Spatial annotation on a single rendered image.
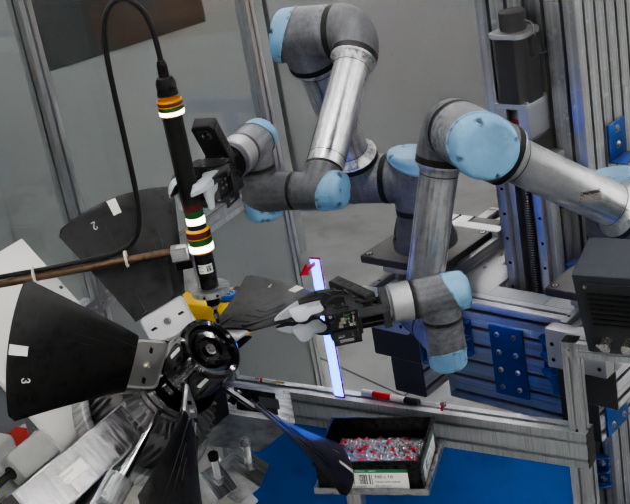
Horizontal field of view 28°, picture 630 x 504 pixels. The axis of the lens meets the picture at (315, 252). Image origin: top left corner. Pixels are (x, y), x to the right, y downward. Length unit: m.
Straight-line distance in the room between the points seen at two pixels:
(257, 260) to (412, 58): 3.00
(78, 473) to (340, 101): 0.88
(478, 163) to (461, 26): 4.50
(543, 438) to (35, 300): 1.04
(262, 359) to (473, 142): 1.66
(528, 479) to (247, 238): 1.33
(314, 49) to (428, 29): 3.94
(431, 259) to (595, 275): 0.35
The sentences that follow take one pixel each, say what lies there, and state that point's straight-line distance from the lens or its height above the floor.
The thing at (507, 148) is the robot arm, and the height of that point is 1.45.
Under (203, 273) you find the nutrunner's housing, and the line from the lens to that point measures 2.24.
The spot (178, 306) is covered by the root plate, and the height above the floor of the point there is 1.27.
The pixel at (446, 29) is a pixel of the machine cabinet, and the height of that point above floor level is 0.63.
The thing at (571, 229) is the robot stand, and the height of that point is 1.06.
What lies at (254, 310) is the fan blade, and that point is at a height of 1.19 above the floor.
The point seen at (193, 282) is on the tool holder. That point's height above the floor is 1.31.
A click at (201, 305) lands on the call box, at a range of 2.75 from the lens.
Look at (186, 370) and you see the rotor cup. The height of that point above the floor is 1.21.
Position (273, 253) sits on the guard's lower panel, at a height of 0.77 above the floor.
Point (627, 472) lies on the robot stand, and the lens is 3.20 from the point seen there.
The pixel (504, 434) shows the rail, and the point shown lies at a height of 0.83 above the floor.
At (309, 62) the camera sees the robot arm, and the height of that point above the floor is 1.54.
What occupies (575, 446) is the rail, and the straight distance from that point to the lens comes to 2.51.
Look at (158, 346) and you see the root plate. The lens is 2.20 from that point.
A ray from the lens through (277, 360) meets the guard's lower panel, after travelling 3.80.
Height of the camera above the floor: 2.19
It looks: 23 degrees down
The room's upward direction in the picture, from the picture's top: 10 degrees counter-clockwise
